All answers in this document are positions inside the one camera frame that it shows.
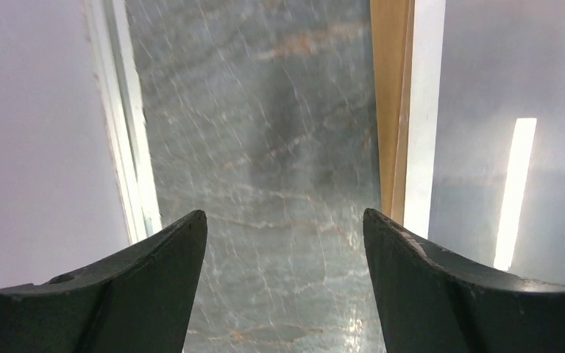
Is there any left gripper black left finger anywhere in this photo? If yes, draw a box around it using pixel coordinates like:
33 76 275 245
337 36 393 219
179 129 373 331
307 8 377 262
0 210 207 352

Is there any clear acrylic sheet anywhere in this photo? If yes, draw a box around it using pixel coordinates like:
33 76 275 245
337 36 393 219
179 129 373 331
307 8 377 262
397 0 565 288

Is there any landscape photo print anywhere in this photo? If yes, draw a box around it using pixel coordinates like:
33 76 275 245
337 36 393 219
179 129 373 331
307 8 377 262
403 0 565 288

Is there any brown backing board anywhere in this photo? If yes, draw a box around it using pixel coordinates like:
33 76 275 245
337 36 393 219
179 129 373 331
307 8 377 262
370 0 415 224

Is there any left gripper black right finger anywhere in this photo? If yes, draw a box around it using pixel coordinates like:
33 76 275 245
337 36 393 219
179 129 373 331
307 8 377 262
363 209 565 352

